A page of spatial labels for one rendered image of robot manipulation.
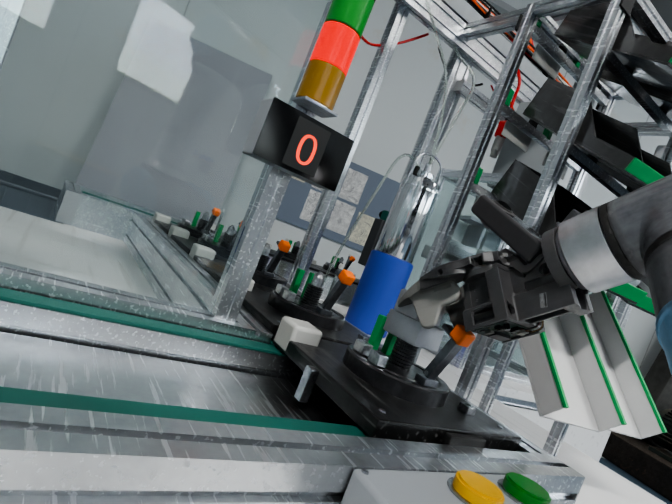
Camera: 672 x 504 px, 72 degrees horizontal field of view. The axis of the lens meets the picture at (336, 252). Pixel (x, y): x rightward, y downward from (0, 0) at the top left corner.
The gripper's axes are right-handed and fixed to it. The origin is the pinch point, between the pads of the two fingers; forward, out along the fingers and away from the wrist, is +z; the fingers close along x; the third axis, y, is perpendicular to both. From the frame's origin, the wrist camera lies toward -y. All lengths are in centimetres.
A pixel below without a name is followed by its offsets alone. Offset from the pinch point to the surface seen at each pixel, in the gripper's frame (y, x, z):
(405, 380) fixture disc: 10.6, -3.6, 0.4
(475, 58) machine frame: -135, 81, 26
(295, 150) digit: -14.5, -20.3, -0.2
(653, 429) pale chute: 13.0, 47.3, -6.4
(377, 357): 7.9, -6.0, 2.3
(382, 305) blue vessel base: -34, 57, 64
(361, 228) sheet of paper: -213, 217, 247
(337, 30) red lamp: -27.3, -20.5, -8.8
